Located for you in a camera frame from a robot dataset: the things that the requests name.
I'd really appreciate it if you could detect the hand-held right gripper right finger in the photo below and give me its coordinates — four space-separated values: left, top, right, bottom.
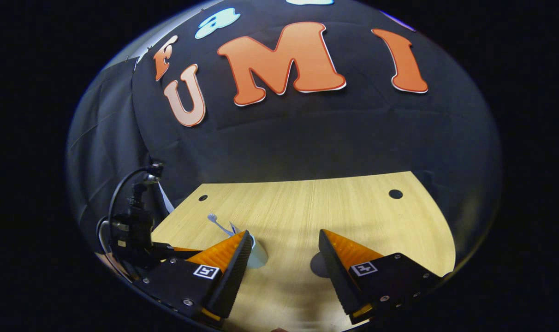
319 229 451 325

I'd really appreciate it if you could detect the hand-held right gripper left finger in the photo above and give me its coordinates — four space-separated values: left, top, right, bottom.
139 230 254 323

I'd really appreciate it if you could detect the dark round coaster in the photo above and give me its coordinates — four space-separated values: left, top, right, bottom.
310 251 330 279

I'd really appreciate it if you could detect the pale blue cup wooden handle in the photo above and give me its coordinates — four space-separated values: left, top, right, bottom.
247 233 268 269

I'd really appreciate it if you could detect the white toothbrush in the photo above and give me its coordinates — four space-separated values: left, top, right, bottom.
208 213 236 237

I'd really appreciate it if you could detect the wooden desktop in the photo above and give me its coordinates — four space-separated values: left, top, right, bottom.
151 171 456 332

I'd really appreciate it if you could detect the black backdrop cloth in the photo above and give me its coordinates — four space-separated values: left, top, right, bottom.
66 0 504 277

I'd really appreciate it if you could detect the black cable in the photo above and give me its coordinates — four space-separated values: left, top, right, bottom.
107 167 158 231

